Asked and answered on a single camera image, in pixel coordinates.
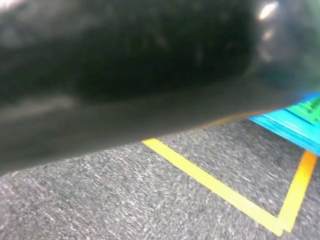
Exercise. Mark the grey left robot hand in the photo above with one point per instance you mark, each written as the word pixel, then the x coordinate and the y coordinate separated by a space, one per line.
pixel 124 66

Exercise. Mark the green plastic crate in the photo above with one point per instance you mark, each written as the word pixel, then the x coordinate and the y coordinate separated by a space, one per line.
pixel 307 111

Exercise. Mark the yellow floor tape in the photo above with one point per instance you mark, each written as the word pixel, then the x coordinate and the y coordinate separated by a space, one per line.
pixel 212 185

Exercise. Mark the blue metal shelf rack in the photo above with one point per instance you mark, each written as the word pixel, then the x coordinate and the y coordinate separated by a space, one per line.
pixel 287 132

